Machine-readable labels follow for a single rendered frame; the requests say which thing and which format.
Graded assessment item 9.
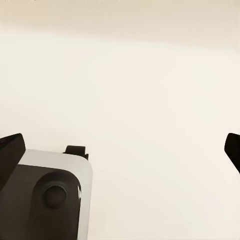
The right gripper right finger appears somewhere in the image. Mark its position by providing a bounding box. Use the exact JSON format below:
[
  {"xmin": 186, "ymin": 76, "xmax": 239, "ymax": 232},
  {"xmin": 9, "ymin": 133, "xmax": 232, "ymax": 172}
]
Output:
[{"xmin": 224, "ymin": 133, "xmax": 240, "ymax": 172}]

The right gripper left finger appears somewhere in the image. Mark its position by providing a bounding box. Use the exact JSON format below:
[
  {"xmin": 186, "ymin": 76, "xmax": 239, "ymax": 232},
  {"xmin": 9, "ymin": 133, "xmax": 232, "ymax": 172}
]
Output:
[{"xmin": 0, "ymin": 133, "xmax": 27, "ymax": 193}]

